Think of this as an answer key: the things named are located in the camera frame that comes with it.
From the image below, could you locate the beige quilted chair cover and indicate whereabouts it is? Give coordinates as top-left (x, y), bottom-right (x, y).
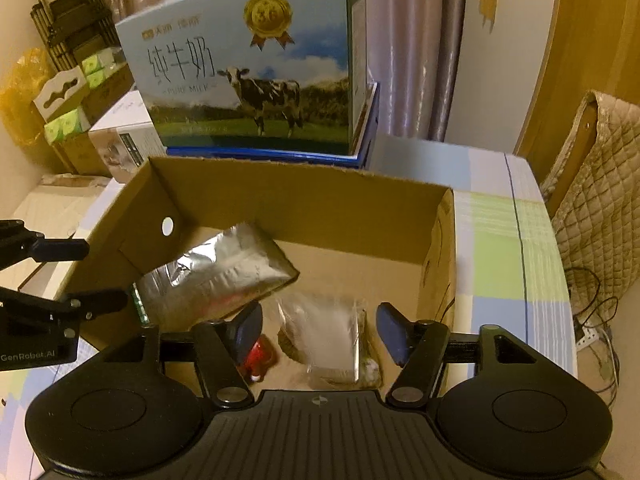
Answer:
top-left (540, 90), bottom-right (639, 314)

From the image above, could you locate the red toy figure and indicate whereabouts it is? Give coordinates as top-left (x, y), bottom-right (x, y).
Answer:
top-left (239, 334), bottom-right (278, 384)

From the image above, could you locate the checkered bed sheet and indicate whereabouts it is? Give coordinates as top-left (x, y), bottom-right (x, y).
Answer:
top-left (0, 131), bottom-right (580, 480)

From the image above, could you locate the silver green foil bag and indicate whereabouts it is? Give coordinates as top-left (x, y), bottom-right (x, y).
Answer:
top-left (130, 222), bottom-right (299, 332)

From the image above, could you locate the green tissue pack box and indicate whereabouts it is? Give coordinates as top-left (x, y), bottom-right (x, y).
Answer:
top-left (34, 47), bottom-right (134, 177)

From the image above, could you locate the cotton swabs bag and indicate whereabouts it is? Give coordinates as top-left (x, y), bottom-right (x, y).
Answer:
top-left (277, 292), bottom-right (383, 390)

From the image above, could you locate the white power strip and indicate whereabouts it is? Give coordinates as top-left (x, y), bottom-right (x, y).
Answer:
top-left (574, 311), bottom-right (608, 352)

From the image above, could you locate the brown cardboard box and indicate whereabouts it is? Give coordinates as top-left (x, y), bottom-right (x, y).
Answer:
top-left (58, 157), bottom-right (456, 320)

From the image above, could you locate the blue milk carton box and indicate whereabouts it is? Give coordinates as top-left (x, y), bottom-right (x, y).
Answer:
top-left (116, 0), bottom-right (368, 155)

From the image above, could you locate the black wire basket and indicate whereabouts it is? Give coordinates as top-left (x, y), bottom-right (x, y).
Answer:
top-left (30, 0), bottom-right (120, 72)

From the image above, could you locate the wooden door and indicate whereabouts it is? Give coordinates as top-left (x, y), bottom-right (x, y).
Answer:
top-left (515, 0), bottom-right (639, 177)

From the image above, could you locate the white appliance box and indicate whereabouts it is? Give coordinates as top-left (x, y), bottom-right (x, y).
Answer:
top-left (88, 90), bottom-right (166, 183)

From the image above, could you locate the yellow plastic bag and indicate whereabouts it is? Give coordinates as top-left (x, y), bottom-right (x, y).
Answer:
top-left (1, 48), bottom-right (54, 148)

